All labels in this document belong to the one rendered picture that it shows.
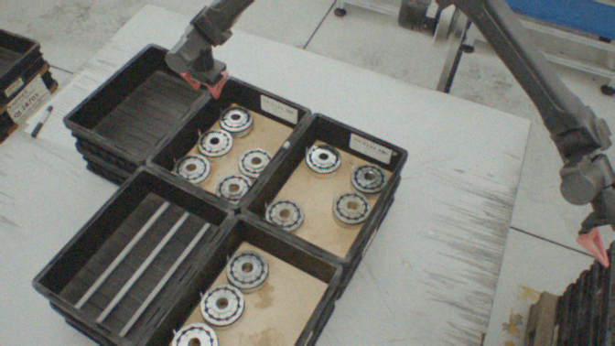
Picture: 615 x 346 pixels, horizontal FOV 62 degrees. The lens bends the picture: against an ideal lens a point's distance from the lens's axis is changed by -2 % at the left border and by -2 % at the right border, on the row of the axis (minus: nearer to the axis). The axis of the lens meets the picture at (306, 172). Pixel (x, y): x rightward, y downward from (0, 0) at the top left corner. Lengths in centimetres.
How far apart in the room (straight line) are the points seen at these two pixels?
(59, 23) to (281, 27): 137
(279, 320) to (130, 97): 88
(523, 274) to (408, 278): 104
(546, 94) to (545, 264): 163
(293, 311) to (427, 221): 54
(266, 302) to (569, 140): 75
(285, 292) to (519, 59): 75
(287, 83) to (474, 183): 74
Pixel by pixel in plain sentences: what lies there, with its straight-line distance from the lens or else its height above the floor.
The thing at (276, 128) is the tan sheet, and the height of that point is 83.
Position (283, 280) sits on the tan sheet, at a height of 83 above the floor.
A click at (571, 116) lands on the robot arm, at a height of 139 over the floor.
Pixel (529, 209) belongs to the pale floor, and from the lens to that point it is 267.
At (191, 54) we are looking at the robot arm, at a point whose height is 126.
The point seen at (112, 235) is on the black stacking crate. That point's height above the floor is 83.
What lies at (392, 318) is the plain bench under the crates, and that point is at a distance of 144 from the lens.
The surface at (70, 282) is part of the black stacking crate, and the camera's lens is 142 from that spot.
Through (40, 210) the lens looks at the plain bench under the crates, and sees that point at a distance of 173.
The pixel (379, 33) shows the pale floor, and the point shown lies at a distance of 335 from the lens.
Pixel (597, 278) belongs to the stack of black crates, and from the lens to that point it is 198.
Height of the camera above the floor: 202
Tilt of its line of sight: 53 degrees down
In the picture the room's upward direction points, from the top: 3 degrees clockwise
